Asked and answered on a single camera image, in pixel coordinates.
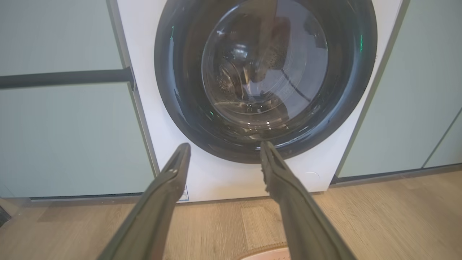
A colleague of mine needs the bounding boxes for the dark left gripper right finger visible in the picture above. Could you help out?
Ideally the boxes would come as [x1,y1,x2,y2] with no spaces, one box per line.
[260,141,358,260]

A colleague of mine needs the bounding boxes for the white perforated laundry basket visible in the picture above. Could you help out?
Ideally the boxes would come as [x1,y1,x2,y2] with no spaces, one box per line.
[239,242,291,260]

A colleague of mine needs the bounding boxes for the wide pale green cabinet door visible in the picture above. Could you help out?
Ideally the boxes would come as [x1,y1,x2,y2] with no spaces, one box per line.
[337,0,462,178]

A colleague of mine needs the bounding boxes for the short pale green cabinet drawer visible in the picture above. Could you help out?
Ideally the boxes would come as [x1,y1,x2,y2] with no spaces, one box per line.
[0,0,125,77]

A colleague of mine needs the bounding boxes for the tall pale green cabinet door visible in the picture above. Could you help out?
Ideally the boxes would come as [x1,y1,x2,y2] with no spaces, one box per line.
[0,82,156,199]

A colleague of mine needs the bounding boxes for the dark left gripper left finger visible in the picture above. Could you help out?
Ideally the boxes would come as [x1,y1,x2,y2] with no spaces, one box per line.
[97,143,191,260]

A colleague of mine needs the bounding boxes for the round white filter cover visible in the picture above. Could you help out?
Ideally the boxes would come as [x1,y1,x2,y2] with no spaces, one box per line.
[301,171,321,185]

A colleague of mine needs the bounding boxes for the round black washer door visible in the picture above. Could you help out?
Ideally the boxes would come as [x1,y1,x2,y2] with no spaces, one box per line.
[154,0,378,164]

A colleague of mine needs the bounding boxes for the white front-load washing machine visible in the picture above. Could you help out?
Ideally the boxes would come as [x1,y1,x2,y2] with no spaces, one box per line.
[108,0,410,203]

